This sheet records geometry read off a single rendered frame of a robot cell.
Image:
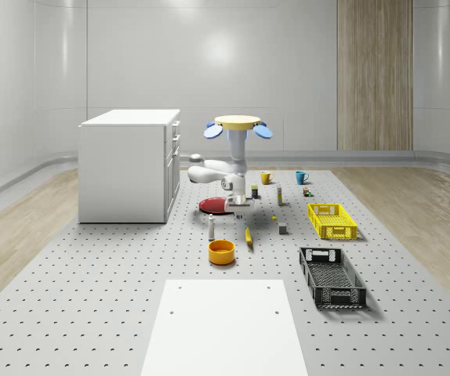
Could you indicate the white cabinet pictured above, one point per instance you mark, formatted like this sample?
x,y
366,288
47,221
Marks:
x,y
127,172

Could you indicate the yellow basket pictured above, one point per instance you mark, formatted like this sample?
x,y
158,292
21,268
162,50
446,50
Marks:
x,y
332,221

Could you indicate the slim pale yellow bottle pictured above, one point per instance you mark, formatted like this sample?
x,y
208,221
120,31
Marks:
x,y
279,196

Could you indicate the puzzle cube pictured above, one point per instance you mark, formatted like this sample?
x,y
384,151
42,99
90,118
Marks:
x,y
307,192

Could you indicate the yellow mug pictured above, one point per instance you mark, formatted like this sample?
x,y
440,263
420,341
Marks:
x,y
265,178

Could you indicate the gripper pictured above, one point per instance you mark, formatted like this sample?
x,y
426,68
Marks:
x,y
240,203

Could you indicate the banana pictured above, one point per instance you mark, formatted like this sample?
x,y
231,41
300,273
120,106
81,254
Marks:
x,y
248,237

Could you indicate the dark grey basket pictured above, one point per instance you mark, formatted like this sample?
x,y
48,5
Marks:
x,y
332,280

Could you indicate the green flat-sided can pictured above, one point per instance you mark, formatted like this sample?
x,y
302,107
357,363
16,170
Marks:
x,y
255,192

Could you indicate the yellow bowl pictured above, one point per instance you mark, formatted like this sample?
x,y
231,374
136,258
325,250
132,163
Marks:
x,y
221,254

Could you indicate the small white bottle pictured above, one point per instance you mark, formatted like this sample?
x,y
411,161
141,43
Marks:
x,y
211,229

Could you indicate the blue mug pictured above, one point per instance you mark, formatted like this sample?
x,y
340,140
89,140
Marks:
x,y
300,178

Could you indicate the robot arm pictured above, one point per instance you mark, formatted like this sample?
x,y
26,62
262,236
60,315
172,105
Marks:
x,y
237,152

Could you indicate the red plate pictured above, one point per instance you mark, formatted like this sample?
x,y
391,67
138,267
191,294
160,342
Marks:
x,y
211,205

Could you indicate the white board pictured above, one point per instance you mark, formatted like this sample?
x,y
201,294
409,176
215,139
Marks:
x,y
225,329

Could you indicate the grey cube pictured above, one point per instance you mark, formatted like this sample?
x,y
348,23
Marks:
x,y
283,228

